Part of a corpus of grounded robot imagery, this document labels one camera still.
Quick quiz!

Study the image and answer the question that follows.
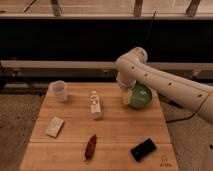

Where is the small white labelled bottle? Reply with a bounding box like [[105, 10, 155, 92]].
[[90, 91, 102, 120]]

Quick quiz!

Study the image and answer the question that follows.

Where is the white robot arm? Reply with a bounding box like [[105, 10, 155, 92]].
[[115, 47, 213, 125]]

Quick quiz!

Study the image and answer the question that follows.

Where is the green bowl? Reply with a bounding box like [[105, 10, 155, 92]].
[[129, 84, 152, 109]]

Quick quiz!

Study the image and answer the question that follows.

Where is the wooden table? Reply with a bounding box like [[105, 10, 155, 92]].
[[20, 83, 178, 171]]

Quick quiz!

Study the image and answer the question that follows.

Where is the black smartphone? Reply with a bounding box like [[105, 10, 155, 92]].
[[131, 139, 157, 162]]

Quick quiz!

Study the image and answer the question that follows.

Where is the brown dried pod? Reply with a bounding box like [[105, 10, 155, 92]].
[[84, 135, 97, 160]]

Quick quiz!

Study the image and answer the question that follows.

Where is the translucent plastic cup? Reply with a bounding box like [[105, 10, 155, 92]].
[[50, 80, 68, 102]]

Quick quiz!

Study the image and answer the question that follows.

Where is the white sponge block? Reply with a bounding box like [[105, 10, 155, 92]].
[[46, 117, 64, 138]]

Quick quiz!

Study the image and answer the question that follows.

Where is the black power cable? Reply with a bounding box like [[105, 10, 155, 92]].
[[141, 9, 158, 51]]

